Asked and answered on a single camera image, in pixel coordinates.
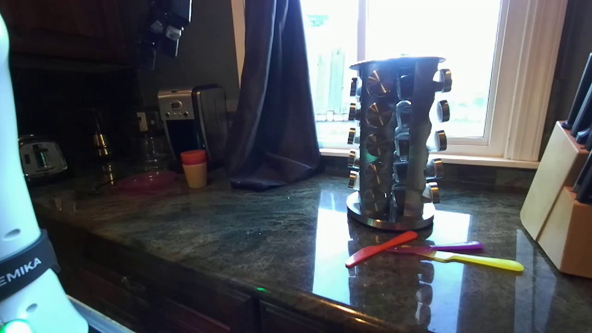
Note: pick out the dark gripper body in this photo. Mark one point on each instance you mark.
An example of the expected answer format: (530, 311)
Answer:
(168, 24)

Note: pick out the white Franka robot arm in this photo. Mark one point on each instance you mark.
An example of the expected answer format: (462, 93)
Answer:
(14, 204)

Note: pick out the glass coffee carafe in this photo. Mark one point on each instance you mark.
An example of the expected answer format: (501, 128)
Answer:
(151, 145)

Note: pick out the dark blue curtain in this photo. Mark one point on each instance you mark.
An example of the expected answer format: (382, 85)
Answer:
(271, 93)

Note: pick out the dark glass bottle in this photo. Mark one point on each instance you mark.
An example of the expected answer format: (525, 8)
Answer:
(103, 150)

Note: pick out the pink and white cup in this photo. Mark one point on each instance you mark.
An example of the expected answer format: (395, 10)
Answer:
(196, 169)

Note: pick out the silver toaster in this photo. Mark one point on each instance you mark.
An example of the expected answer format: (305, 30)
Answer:
(44, 159)

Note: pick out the steel revolving spice rack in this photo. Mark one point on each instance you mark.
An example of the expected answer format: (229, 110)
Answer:
(395, 141)

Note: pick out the dark wooden counter cabinet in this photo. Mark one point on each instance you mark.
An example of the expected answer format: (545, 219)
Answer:
(160, 289)

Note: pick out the red knife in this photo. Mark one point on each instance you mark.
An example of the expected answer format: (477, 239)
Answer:
(381, 248)

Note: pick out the wooden knife block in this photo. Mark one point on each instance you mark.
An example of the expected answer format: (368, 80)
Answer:
(558, 196)

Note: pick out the white window frame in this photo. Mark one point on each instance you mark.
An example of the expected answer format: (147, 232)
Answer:
(525, 80)

